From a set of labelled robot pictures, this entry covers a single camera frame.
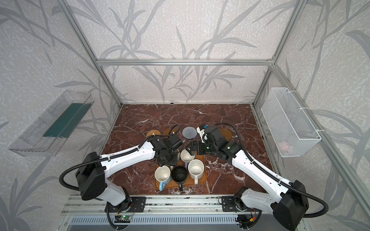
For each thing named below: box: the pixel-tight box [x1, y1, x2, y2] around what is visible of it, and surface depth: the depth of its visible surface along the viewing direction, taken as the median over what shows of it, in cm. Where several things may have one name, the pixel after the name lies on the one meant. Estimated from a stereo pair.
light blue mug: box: [154, 165, 172, 192], surface depth 77 cm
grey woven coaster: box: [182, 126, 198, 140], surface depth 104 cm
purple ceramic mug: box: [180, 148, 196, 169], surface depth 82 cm
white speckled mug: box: [187, 158, 205, 185], surface depth 80 cm
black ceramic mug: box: [171, 165, 188, 192], surface depth 78 cm
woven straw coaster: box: [145, 129, 161, 138], surface depth 104 cm
